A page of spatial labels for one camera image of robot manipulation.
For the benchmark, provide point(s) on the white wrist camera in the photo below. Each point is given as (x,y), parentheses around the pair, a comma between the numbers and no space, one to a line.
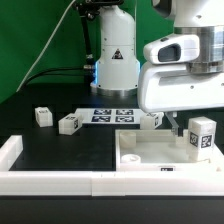
(174,48)

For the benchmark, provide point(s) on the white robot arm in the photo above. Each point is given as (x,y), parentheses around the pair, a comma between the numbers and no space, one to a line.
(118,70)

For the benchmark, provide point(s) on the white square tabletop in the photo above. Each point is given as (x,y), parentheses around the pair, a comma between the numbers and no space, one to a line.
(159,150)

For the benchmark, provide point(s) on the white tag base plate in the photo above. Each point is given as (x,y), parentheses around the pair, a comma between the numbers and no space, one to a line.
(109,116)

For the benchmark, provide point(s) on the white U-shaped fence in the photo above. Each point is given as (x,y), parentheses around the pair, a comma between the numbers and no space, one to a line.
(124,183)

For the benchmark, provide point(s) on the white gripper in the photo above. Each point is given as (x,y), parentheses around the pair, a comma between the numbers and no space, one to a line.
(171,88)

